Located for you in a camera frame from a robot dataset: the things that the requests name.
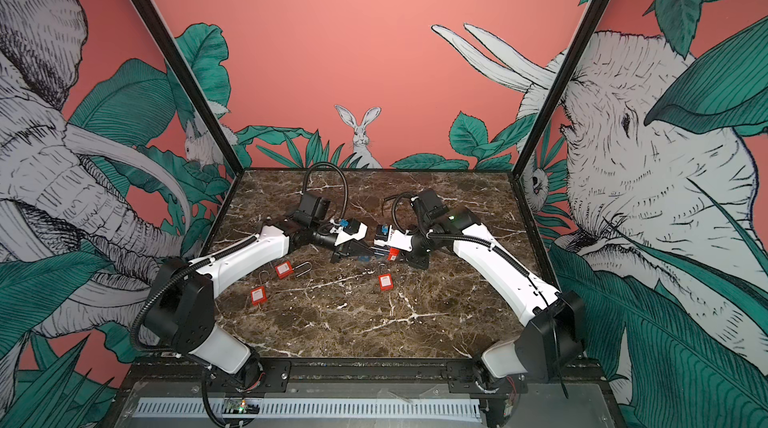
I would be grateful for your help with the left black frame post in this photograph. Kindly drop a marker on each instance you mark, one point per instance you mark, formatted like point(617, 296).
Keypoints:
point(167, 44)

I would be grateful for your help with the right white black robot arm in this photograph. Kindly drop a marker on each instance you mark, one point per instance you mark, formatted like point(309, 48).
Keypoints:
point(552, 320)

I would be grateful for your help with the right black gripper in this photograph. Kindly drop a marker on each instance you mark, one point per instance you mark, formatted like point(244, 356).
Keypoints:
point(413, 259)

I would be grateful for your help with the red padlock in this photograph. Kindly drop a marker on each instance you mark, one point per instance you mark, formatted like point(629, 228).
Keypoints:
point(386, 282)
point(258, 295)
point(393, 254)

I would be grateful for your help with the white slotted cable duct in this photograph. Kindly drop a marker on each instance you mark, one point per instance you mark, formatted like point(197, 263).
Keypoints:
point(274, 408)

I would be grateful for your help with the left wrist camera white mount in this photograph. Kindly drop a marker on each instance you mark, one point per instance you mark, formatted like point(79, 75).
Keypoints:
point(349, 230)

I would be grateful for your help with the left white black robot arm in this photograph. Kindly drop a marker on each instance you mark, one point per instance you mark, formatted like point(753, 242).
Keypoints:
point(178, 314)

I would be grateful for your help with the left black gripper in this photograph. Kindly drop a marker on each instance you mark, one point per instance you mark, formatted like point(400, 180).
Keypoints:
point(362, 249)

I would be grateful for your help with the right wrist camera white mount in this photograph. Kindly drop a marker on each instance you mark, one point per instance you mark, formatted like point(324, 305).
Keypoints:
point(388, 236)

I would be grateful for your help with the right black frame post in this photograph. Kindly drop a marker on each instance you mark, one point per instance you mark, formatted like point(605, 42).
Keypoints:
point(587, 27)

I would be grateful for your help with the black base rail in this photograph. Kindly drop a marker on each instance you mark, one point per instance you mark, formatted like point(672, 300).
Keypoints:
point(462, 376)

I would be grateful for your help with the red padlock shackle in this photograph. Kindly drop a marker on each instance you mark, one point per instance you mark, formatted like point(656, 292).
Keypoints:
point(286, 269)

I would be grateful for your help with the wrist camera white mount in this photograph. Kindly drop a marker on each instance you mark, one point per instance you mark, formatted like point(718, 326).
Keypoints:
point(349, 230)
point(388, 236)

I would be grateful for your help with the black frame post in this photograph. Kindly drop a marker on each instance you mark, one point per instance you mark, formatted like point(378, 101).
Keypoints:
point(587, 27)
point(167, 44)

